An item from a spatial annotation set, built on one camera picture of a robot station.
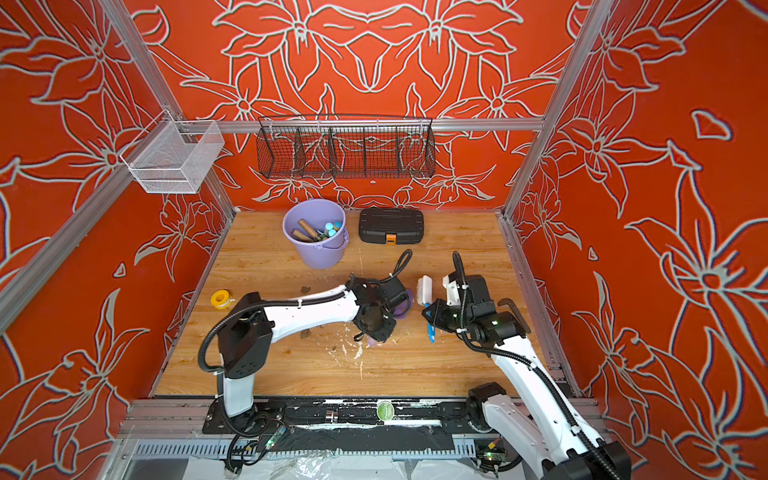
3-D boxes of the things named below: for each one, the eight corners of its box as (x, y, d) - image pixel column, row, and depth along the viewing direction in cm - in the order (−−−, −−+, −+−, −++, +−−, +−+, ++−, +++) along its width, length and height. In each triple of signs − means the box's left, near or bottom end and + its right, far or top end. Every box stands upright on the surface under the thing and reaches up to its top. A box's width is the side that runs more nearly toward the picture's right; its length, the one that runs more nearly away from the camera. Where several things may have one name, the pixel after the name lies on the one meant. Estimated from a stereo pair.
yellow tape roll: (211, 309, 95) (207, 305, 93) (217, 295, 98) (213, 290, 96) (232, 309, 95) (228, 305, 93) (237, 294, 98) (233, 290, 96)
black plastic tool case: (358, 246, 110) (357, 236, 106) (360, 217, 120) (359, 207, 116) (424, 245, 110) (426, 236, 106) (421, 217, 120) (422, 207, 115)
